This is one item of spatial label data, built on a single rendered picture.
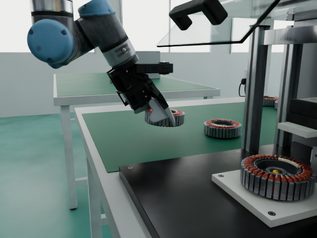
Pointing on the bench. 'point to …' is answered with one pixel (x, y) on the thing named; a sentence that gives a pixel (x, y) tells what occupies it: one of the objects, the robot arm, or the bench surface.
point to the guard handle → (177, 14)
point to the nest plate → (288, 215)
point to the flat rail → (290, 36)
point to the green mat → (168, 134)
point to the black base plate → (205, 197)
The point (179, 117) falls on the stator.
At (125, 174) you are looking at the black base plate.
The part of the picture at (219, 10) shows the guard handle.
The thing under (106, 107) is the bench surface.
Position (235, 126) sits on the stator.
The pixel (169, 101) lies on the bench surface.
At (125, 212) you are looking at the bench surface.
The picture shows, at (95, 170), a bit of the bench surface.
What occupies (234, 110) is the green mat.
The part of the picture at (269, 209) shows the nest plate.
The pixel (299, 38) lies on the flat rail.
